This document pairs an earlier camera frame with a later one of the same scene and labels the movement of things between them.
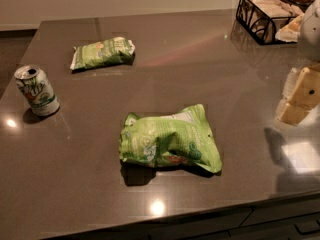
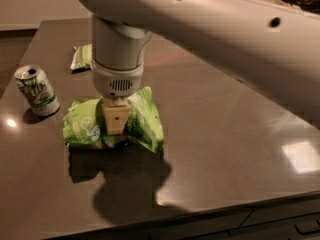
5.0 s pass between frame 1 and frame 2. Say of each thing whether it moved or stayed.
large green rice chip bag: moved
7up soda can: stayed
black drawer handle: stayed
